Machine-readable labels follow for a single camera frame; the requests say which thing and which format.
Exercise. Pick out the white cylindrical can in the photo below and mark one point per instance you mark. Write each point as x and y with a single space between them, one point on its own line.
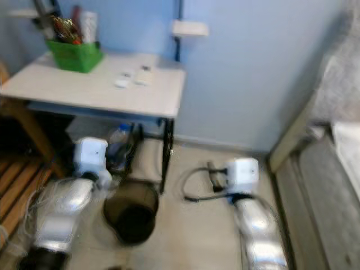
89 27

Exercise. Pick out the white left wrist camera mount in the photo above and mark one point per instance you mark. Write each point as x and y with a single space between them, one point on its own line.
91 157

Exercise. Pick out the wooden slat platform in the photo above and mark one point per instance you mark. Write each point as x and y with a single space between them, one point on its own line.
14 197

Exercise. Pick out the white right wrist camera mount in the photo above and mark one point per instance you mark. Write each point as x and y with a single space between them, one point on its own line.
243 174

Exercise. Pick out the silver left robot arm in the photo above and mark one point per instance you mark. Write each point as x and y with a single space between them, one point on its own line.
62 214

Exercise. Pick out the beige wooden bed frame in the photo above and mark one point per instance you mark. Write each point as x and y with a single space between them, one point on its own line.
292 140

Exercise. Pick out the light wood shelf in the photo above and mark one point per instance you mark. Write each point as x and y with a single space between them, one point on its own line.
190 28

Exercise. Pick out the brown snack packet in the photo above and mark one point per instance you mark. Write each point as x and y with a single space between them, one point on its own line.
66 29

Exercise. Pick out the dark round trash bin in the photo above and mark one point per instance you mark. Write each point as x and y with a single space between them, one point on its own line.
130 216

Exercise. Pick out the small white case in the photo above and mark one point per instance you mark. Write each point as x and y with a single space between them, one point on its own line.
122 81

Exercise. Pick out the clear plastic bottle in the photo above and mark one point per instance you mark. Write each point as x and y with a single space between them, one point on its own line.
120 135

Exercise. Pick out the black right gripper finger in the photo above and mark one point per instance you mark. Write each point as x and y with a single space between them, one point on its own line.
212 173

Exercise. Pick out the light wood desk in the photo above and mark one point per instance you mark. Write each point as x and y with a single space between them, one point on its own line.
90 90

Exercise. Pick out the green plastic basket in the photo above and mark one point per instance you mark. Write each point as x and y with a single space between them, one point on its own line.
76 59

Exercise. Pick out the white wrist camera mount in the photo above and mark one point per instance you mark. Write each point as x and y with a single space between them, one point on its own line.
91 157
243 174

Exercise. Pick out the blue-grey desk tray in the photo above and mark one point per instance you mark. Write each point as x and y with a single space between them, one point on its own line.
90 112

